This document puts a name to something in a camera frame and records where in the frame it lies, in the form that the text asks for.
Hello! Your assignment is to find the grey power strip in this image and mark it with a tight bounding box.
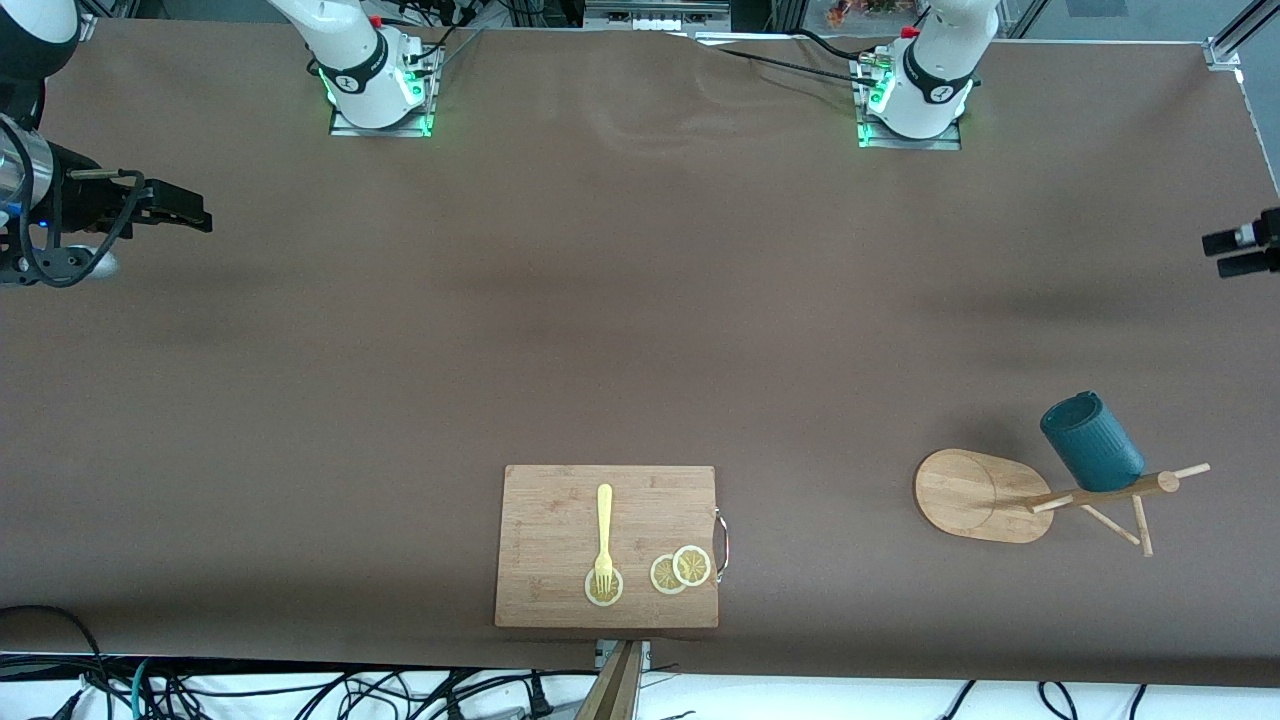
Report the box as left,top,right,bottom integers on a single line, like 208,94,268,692
585,0,731,31

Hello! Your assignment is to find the wooden beam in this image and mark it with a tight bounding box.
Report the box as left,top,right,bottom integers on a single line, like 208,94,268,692
575,640,646,720

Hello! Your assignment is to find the thick black looped cable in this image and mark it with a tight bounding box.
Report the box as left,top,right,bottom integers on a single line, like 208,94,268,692
0,604,111,720

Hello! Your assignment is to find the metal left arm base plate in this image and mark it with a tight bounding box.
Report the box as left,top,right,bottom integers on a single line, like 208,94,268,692
857,120,963,151

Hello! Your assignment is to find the long black table cable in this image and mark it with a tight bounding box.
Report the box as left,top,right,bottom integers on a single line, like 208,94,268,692
700,38,881,91

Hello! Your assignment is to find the brown table cover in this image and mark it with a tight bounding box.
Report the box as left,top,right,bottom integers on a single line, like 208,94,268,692
0,18,1280,689

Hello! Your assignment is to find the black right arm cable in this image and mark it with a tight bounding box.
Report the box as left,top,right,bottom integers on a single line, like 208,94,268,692
18,172,146,289

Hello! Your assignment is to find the short black table cable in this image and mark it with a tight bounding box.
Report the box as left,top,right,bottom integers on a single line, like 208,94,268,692
795,28,863,63

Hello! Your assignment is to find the wooden cutting board metal handle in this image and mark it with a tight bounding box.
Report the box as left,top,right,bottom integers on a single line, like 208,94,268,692
494,464,730,630

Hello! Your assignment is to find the wooden mug rack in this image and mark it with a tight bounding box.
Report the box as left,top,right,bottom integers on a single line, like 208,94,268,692
913,448,1211,558

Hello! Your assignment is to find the teal mug yellow inside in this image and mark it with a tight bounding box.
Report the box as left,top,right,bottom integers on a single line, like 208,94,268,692
1039,390,1146,493

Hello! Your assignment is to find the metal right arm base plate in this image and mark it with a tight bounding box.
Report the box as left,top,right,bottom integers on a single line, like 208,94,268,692
328,105,437,138

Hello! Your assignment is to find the yellow plastic fork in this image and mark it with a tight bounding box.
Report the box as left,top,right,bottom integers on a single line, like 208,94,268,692
593,484,615,598

